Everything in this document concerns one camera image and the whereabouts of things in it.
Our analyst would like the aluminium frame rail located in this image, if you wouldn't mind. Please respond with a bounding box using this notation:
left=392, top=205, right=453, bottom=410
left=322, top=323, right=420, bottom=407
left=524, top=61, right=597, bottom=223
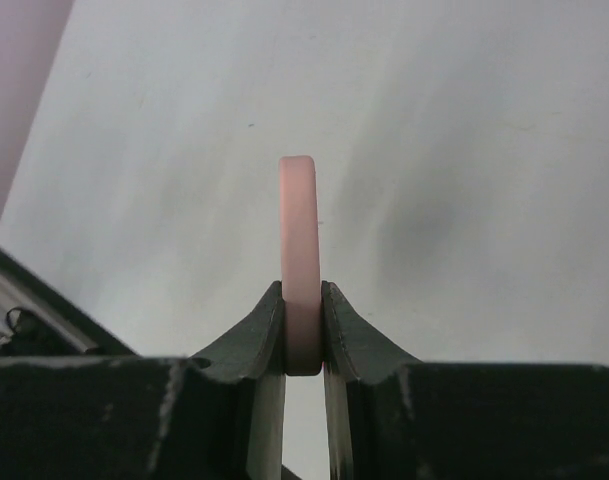
left=0, top=248, right=134, bottom=356

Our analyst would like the pink cased smartphone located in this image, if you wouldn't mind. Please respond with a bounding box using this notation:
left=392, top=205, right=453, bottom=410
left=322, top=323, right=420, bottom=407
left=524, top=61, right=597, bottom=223
left=279, top=156, right=323, bottom=376

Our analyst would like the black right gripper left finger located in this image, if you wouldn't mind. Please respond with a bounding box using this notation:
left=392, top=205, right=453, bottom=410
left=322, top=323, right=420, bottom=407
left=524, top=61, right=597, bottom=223
left=0, top=282, right=285, bottom=479

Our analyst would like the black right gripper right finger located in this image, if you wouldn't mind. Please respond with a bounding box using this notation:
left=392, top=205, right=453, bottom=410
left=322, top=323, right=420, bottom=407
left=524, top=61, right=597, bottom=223
left=322, top=282, right=609, bottom=479

